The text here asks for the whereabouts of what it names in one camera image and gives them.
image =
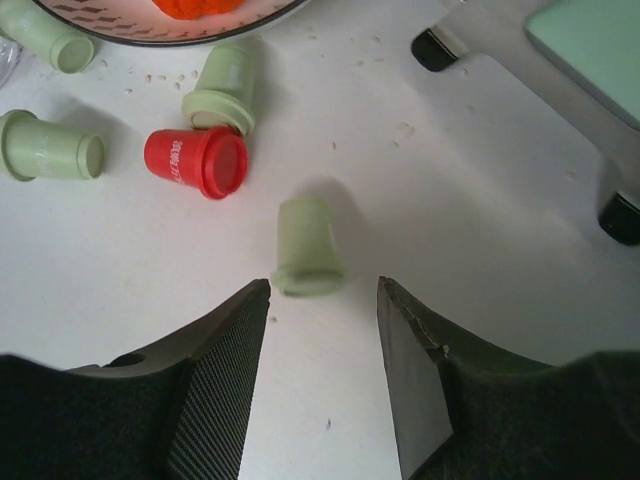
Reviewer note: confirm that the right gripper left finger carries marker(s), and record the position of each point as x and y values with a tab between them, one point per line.
177	408

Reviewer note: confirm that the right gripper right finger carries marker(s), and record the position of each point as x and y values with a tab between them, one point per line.
464	408

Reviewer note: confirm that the green capsule top middle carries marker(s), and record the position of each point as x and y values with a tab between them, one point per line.
308	264

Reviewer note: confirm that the red capsule top left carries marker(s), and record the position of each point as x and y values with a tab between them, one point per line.
213	161

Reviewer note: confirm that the green capsule far left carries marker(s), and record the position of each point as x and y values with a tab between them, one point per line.
32	148

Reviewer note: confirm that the green capsule by plate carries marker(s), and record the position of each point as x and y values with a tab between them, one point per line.
223	94

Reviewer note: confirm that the cutting board metal stand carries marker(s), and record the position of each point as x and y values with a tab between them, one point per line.
496	29

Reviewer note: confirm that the green cutting board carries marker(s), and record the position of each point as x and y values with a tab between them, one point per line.
595	43

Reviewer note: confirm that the fruit plate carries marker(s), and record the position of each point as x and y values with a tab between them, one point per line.
141	23

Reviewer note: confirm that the clear glass cup left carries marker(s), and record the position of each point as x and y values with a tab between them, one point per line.
10	53

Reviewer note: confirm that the orange fruit right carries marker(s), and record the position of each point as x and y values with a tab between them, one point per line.
195	9

